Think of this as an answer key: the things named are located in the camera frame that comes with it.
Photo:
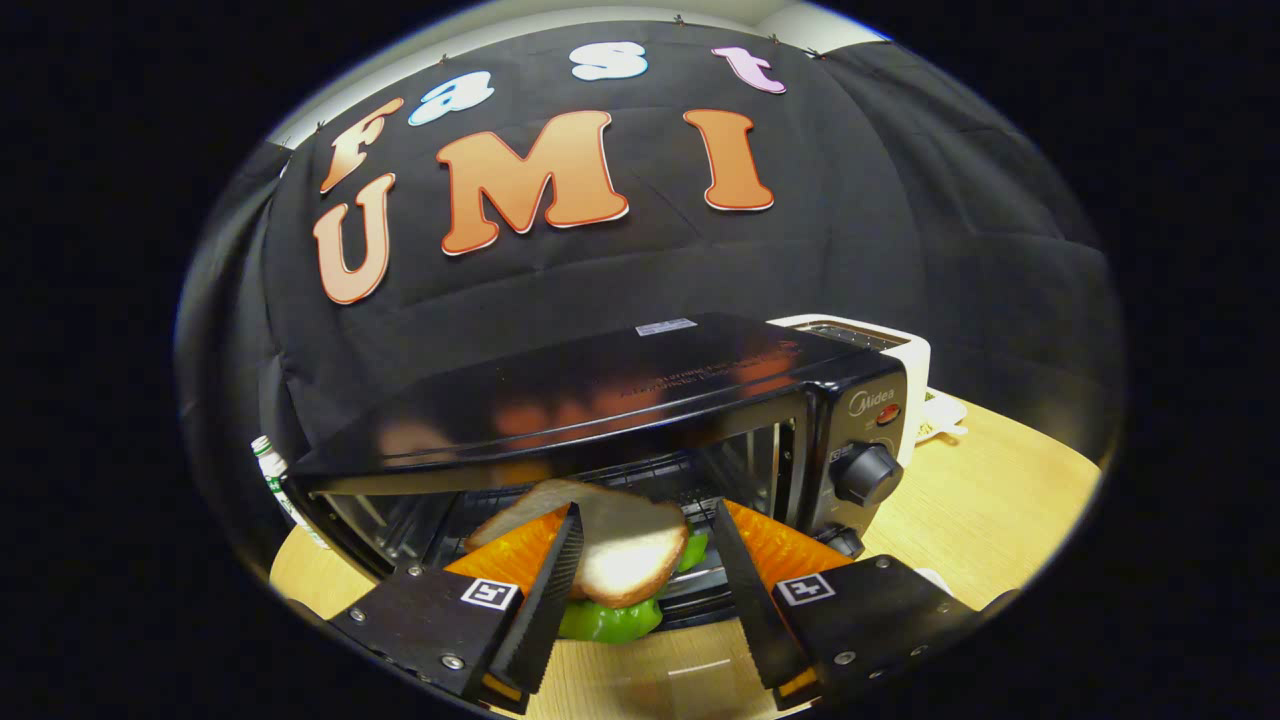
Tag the lettuce sandwich with white bread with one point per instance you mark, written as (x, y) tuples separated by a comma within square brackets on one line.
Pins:
[(630, 555)]

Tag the small white dish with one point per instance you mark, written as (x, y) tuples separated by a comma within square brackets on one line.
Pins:
[(940, 415)]

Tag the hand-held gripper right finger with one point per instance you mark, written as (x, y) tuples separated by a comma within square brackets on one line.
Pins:
[(750, 600)]

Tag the black toaster oven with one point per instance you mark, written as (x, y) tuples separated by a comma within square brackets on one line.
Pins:
[(600, 390)]

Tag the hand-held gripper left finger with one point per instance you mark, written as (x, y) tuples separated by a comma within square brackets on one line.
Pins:
[(545, 610)]

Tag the black backdrop cloth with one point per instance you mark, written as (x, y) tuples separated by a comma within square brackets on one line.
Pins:
[(900, 200)]

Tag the white bottle with green label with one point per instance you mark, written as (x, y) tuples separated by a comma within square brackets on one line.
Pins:
[(272, 470)]

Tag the white bread toaster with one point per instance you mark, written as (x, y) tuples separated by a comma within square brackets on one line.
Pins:
[(912, 365)]

